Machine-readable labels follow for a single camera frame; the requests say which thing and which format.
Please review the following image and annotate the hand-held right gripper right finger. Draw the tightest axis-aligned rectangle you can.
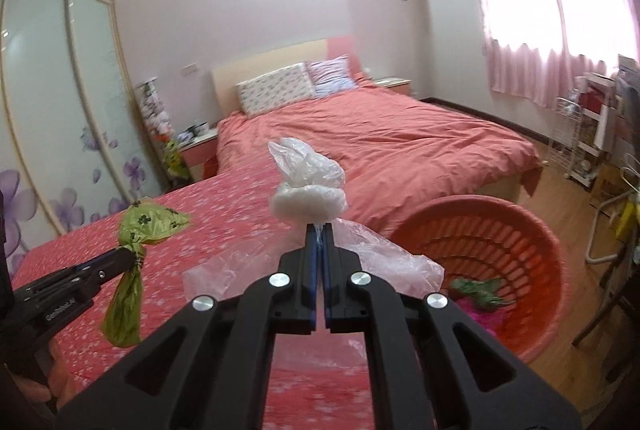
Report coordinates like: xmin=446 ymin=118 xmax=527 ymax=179
xmin=322 ymin=223 xmax=583 ymax=430

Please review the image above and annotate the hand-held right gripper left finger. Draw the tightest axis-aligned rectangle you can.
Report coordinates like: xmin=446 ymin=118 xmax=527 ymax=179
xmin=55 ymin=223 xmax=321 ymax=430

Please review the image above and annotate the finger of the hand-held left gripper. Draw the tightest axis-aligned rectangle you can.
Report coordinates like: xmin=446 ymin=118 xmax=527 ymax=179
xmin=12 ymin=247 xmax=136 ymax=299
xmin=74 ymin=255 xmax=137 ymax=297

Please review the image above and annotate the green printed plastic bag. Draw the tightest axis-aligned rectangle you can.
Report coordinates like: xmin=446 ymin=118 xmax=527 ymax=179
xmin=101 ymin=199 xmax=192 ymax=349

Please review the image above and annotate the knotted white plastic bag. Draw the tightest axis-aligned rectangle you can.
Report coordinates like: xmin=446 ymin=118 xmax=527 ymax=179
xmin=267 ymin=137 xmax=347 ymax=227

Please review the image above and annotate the clear plastic film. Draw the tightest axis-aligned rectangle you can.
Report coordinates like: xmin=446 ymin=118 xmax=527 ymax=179
xmin=182 ymin=217 xmax=446 ymax=307

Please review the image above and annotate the small dark green wrapper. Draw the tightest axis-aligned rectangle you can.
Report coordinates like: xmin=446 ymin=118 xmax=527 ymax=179
xmin=449 ymin=277 xmax=507 ymax=312

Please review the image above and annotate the magenta wrapper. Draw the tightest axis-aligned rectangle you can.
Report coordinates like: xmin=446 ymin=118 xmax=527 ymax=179
xmin=457 ymin=299 xmax=504 ymax=330

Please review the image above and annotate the orange plastic laundry basket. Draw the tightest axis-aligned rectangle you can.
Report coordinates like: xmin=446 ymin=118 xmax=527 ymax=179
xmin=387 ymin=194 xmax=566 ymax=361

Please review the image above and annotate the person's left hand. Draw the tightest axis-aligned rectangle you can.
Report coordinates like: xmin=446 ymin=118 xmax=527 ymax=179
xmin=6 ymin=339 xmax=77 ymax=407

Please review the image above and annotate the red floral tablecloth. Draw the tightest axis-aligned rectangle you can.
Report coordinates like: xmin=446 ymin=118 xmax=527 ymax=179
xmin=10 ymin=155 xmax=398 ymax=430

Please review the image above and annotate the white and pink nightstand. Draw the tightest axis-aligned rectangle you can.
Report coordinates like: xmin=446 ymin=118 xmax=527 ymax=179
xmin=177 ymin=130 xmax=220 ymax=183

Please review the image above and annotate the bed with coral duvet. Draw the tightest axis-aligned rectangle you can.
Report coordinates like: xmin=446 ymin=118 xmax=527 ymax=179
xmin=210 ymin=38 xmax=544 ymax=231

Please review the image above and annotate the plush flower bouquet stand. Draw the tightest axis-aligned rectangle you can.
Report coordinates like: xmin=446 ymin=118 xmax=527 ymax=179
xmin=135 ymin=79 xmax=192 ymax=184

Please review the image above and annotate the glass wardrobe with purple flowers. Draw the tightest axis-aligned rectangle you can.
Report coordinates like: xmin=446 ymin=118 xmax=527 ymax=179
xmin=0 ymin=0 xmax=169 ymax=281

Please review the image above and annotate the white floral pillow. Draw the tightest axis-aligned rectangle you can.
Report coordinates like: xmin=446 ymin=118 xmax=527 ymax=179
xmin=235 ymin=63 xmax=316 ymax=116

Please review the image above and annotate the purple striped pillow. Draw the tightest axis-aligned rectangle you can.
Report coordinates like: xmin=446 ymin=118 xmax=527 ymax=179
xmin=305 ymin=55 xmax=359 ymax=98

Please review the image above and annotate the white bent tube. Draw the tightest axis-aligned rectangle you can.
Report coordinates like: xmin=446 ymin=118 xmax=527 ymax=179
xmin=585 ymin=197 xmax=632 ymax=267

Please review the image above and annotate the brown cardboard box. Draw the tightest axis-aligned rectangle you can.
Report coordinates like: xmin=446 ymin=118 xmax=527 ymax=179
xmin=590 ymin=163 xmax=627 ymax=207

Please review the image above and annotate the dark wooden chair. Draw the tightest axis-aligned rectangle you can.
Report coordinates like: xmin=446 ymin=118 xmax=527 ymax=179
xmin=571 ymin=277 xmax=640 ymax=383

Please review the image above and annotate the white storage trolley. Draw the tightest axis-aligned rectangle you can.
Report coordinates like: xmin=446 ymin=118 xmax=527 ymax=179
xmin=572 ymin=73 xmax=619 ymax=189

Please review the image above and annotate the yellow bag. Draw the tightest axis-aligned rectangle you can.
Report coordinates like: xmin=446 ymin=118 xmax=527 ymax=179
xmin=620 ymin=199 xmax=640 ymax=237

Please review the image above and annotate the white clothes hanger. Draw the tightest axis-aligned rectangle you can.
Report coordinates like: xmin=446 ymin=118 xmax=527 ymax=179
xmin=617 ymin=159 xmax=640 ymax=192

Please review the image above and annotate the pink curtain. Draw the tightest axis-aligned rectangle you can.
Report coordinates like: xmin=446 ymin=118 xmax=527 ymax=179
xmin=452 ymin=0 xmax=640 ymax=112

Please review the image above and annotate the white wire rack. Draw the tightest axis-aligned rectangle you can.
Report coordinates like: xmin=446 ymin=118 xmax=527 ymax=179
xmin=547 ymin=96 xmax=582 ymax=177

